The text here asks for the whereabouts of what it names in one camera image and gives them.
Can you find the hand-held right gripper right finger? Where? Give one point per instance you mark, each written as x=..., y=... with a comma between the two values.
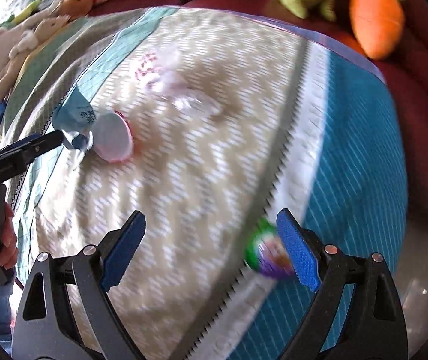
x=298, y=251

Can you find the blue white wrapper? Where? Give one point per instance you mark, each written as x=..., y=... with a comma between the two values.
x=73, y=114

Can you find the clear plastic wrapper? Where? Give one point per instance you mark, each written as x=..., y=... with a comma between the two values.
x=172, y=78

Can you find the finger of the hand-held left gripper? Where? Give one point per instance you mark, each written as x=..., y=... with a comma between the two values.
x=41, y=143

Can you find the blue white patterned tablecloth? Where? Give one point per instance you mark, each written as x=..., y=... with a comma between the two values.
x=199, y=165

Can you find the pink plastic cup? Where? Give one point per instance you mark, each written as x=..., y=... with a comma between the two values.
x=110, y=135

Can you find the small purple green toy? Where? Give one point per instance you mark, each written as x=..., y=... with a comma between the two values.
x=270, y=255

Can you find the orange carrot plush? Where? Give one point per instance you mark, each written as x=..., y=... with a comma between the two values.
x=377, y=18

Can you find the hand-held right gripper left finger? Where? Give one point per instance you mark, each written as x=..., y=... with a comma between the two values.
x=124, y=251

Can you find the beige rabbit plush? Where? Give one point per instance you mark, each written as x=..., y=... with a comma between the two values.
x=11, y=45

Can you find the red leather sofa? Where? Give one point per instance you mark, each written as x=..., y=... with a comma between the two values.
x=416, y=82

